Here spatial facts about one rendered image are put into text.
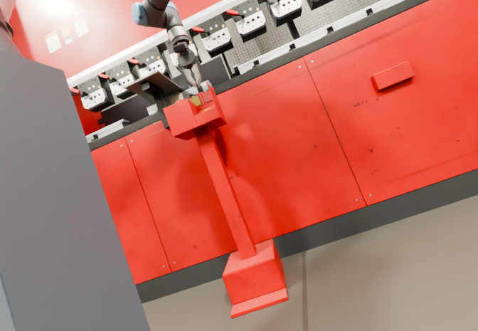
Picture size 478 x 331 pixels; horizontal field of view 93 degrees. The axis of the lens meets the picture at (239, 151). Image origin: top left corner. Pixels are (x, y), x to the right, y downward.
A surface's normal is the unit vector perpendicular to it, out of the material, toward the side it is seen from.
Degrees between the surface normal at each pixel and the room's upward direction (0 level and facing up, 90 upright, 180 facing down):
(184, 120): 90
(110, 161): 90
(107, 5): 90
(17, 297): 90
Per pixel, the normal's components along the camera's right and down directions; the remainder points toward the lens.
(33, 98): 0.89, -0.37
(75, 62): -0.15, -0.02
